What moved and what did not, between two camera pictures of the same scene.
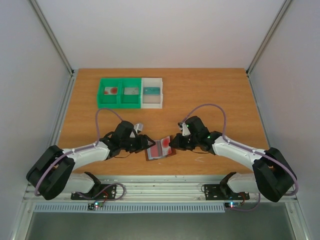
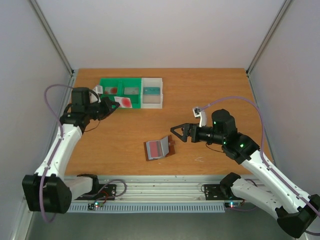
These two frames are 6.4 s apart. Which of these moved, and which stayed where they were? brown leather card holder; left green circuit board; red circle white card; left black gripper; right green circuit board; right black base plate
Moved: left black gripper; red circle white card
Stayed: left green circuit board; right black base plate; brown leather card holder; right green circuit board
